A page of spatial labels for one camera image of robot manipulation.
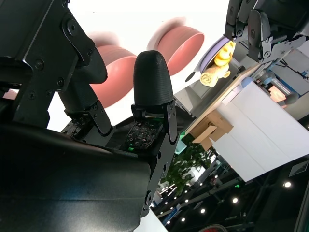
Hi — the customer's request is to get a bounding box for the cardboard box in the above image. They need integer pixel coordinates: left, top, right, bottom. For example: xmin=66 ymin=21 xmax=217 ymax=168
xmin=192 ymin=111 xmax=234 ymax=152

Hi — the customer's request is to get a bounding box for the rolled beige cloth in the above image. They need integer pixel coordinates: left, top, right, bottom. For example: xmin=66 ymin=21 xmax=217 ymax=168
xmin=199 ymin=64 xmax=232 ymax=88

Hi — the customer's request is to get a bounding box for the yellow plush toy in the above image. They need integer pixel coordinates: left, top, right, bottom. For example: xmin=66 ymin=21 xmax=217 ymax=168
xmin=213 ymin=40 xmax=237 ymax=66

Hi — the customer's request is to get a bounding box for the white cabinet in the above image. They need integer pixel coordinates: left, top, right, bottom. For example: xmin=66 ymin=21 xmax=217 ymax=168
xmin=213 ymin=81 xmax=309 ymax=182

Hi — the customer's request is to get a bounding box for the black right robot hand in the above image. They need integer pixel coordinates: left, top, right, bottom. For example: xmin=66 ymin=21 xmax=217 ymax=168
xmin=0 ymin=0 xmax=181 ymax=232

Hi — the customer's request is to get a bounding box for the green leafy plant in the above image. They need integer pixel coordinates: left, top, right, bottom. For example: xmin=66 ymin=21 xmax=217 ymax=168
xmin=160 ymin=142 xmax=218 ymax=196

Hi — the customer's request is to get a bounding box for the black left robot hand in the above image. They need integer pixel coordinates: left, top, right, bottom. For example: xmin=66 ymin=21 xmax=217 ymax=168
xmin=224 ymin=0 xmax=309 ymax=65

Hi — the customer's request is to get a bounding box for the pink plastic bowl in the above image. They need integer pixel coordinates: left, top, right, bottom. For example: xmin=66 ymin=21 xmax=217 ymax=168
xmin=89 ymin=31 xmax=138 ymax=110
xmin=146 ymin=16 xmax=205 ymax=76

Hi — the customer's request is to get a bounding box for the lavender round dish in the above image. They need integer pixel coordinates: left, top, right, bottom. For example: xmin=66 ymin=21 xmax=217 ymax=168
xmin=199 ymin=36 xmax=230 ymax=71

